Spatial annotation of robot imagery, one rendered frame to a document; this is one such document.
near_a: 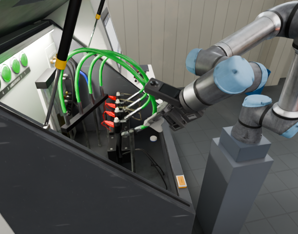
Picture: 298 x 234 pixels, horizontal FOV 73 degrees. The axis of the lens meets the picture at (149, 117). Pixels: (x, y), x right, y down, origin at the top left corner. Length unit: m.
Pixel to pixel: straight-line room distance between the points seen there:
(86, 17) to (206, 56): 0.66
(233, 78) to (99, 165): 0.37
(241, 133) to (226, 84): 0.72
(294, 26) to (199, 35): 2.78
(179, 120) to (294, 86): 0.52
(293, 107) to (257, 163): 0.38
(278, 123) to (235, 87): 0.61
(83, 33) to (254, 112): 0.90
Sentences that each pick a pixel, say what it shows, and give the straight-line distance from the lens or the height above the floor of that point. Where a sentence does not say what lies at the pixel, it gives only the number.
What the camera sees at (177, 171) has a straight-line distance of 0.86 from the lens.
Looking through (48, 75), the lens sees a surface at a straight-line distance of 0.89.
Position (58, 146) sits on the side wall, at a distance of 0.51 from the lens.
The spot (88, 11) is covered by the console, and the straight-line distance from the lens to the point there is 1.08.
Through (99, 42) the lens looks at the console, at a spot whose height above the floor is 1.34.
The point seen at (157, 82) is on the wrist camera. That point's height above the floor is 1.36.
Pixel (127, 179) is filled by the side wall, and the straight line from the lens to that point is 0.58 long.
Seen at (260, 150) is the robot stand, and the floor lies 0.86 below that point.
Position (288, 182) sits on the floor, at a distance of 2.43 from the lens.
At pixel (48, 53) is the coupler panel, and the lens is 1.01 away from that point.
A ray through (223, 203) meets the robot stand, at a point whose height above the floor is 0.49.
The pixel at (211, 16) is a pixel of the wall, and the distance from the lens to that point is 3.61.
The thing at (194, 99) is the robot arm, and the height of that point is 1.36.
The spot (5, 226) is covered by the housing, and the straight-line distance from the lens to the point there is 0.81.
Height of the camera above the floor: 1.59
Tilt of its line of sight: 34 degrees down
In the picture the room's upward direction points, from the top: straight up
